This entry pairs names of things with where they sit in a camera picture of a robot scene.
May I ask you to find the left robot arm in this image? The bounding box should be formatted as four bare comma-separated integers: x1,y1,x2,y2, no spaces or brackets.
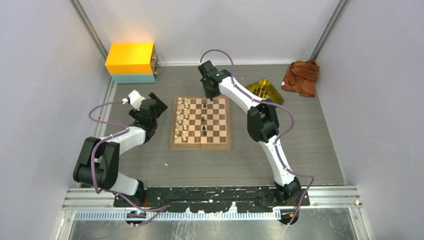
73,90,168,207

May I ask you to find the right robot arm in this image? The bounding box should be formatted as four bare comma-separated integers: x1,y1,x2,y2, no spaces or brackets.
198,60,301,206

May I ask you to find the wooden chess board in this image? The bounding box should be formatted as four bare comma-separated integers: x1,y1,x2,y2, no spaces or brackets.
169,95,232,150

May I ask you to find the teal drawer box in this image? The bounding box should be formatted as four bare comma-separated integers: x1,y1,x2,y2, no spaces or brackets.
108,64,159,84

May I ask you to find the yellow tin tray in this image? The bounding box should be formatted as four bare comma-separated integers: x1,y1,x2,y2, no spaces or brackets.
246,78,285,105

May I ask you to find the yellow drawer box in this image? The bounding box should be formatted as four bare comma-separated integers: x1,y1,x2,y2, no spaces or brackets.
105,42,159,75

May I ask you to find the brown cloth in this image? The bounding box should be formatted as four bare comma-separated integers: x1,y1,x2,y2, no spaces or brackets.
281,59,320,98

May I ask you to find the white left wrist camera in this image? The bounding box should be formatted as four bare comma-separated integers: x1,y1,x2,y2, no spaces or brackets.
128,89,146,111

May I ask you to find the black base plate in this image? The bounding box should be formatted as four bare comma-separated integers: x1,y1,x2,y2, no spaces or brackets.
113,186,310,214

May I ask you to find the aluminium frame rail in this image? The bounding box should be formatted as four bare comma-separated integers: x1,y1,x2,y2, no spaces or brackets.
62,185,363,225

